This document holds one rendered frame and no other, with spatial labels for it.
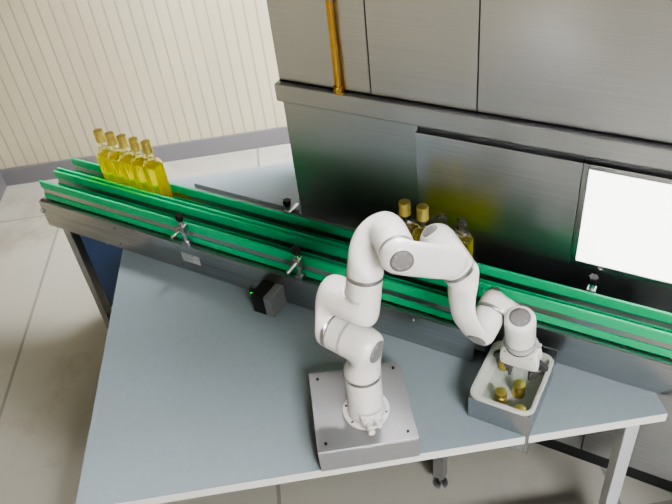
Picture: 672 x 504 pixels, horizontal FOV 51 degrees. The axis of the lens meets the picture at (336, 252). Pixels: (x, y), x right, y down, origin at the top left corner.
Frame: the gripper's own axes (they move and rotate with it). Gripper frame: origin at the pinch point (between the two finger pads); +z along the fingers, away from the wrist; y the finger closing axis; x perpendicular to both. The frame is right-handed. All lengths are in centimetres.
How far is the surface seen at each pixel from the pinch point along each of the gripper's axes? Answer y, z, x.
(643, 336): -27.1, -2.2, -18.3
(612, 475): -29, 47, 3
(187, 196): 132, 3, -31
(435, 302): 27.6, -4.1, -11.0
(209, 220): 114, -1, -21
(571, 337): -9.7, 3.4, -15.5
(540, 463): -5, 92, -8
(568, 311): -7.6, -3.4, -19.4
